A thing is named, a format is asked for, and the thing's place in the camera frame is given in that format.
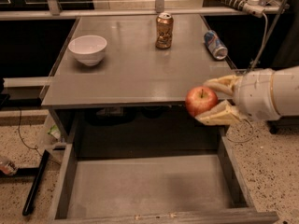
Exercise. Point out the red apple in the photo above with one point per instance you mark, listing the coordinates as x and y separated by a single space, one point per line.
199 100

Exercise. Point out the gold soda can upright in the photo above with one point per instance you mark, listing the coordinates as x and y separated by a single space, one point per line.
164 29

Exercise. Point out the plastic bottle on floor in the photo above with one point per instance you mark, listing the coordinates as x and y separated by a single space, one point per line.
7 166

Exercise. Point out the open grey top drawer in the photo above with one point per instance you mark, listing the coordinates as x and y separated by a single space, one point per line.
169 178

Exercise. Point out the white ceramic bowl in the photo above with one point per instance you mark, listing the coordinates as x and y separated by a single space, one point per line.
88 49

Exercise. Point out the black bar on floor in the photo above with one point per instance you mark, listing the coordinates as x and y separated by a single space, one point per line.
29 204

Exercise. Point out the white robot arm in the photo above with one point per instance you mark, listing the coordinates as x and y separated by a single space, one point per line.
285 88

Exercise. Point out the blue soda can lying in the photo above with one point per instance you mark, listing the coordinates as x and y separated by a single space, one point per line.
217 49

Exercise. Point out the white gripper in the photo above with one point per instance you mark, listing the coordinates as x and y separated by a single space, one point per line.
253 94

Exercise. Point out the grey cabinet with top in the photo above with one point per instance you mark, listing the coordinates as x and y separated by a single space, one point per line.
131 105

